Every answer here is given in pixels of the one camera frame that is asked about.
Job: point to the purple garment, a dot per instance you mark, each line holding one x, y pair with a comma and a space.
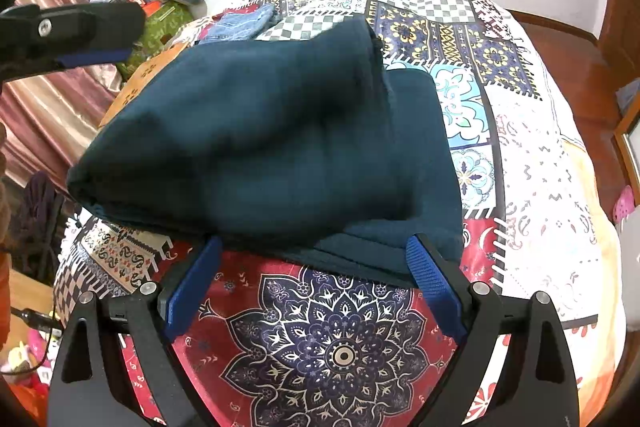
40, 202

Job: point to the cream orange quilt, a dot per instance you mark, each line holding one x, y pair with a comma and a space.
607, 267

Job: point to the patchwork printed blanket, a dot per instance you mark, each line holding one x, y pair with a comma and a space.
340, 347

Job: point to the green patterned pillow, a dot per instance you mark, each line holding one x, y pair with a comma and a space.
160, 32

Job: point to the blue jeans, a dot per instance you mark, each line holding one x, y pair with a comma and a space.
240, 23

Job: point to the orange patterned cushion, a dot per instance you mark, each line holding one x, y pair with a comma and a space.
137, 82

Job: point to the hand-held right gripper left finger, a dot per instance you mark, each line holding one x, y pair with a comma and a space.
192, 292

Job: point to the wooden door frame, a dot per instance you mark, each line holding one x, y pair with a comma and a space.
617, 32

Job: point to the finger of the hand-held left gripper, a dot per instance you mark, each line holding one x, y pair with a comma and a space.
92, 57

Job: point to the pink striped curtain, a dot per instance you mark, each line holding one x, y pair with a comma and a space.
55, 107

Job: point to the dark teal pants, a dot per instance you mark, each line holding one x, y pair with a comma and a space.
250, 147

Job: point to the pink slipper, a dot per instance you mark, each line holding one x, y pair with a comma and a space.
625, 202

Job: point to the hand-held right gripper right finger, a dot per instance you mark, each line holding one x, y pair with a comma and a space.
430, 287

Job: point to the wooden side table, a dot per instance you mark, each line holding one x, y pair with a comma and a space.
30, 292

